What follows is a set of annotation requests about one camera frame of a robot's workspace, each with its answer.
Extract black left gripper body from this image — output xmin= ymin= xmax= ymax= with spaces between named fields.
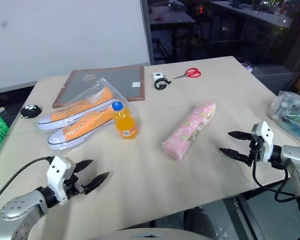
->
xmin=63 ymin=172 xmax=87 ymax=199

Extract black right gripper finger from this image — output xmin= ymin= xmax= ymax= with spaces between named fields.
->
xmin=218 ymin=147 xmax=251 ymax=165
xmin=227 ymin=130 xmax=253 ymax=142

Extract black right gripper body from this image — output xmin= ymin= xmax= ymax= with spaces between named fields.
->
xmin=246 ymin=134 xmax=265 ymax=167

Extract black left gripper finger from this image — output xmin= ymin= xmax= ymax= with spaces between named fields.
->
xmin=73 ymin=159 xmax=94 ymax=174
xmin=83 ymin=171 xmax=110 ymax=196

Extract clear bag of small items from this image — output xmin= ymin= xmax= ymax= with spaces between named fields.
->
xmin=269 ymin=91 xmax=300 ymax=146

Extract orange canvas sneaker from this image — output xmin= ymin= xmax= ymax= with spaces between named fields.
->
xmin=47 ymin=106 xmax=116 ymax=151
xmin=37 ymin=87 xmax=116 ymax=131

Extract pink wrapped box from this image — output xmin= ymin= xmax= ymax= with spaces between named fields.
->
xmin=161 ymin=100 xmax=217 ymax=161

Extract orange juice bottle blue cap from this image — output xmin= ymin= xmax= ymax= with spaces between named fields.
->
xmin=111 ymin=101 xmax=139 ymax=141

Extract silver robot torso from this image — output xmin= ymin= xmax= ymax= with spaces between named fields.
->
xmin=89 ymin=227 xmax=216 ymax=240

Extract dark rounded shape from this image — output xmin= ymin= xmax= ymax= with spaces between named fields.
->
xmin=183 ymin=207 xmax=222 ymax=238

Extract clear plastic shoe bag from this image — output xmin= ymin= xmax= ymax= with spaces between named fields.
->
xmin=34 ymin=77 xmax=140 ymax=151

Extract wood framed grey board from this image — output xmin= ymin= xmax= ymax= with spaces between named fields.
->
xmin=51 ymin=66 xmax=146 ymax=109

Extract dark background table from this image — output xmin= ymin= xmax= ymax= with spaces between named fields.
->
xmin=211 ymin=0 xmax=300 ymax=29
xmin=149 ymin=6 xmax=197 ymax=26

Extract white partition board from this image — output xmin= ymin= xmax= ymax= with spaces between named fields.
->
xmin=0 ymin=0 xmax=155 ymax=95

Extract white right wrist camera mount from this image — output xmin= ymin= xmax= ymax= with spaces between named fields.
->
xmin=251 ymin=121 xmax=275 ymax=165

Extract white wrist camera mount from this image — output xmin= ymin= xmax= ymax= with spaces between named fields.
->
xmin=251 ymin=121 xmax=275 ymax=165
xmin=46 ymin=156 xmax=76 ymax=206

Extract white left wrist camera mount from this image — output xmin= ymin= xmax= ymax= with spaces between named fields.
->
xmin=46 ymin=156 xmax=76 ymax=206

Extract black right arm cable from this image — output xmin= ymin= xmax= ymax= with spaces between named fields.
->
xmin=251 ymin=147 xmax=298 ymax=203

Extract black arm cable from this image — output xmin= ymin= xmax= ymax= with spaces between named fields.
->
xmin=251 ymin=147 xmax=298 ymax=203
xmin=0 ymin=156 xmax=53 ymax=207

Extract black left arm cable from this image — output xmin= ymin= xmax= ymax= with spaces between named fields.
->
xmin=0 ymin=156 xmax=53 ymax=207

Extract red handled scissors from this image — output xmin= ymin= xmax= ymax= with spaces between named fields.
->
xmin=173 ymin=67 xmax=202 ymax=80

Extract black coiled cable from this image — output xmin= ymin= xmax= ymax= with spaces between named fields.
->
xmin=154 ymin=77 xmax=171 ymax=90

